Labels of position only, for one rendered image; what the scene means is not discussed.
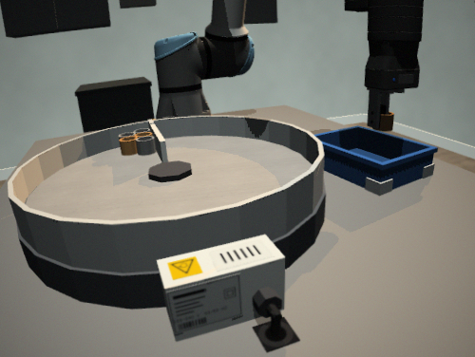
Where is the bronze bushing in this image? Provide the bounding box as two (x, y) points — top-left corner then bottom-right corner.
(373, 112), (394, 131)
(134, 132), (152, 138)
(119, 137), (138, 156)

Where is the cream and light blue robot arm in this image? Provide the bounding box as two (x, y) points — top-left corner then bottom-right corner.
(154, 0), (255, 120)

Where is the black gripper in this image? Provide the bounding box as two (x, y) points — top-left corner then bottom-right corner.
(345, 0), (424, 129)

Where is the blue plastic crate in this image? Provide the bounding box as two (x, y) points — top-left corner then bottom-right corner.
(315, 125), (438, 196)

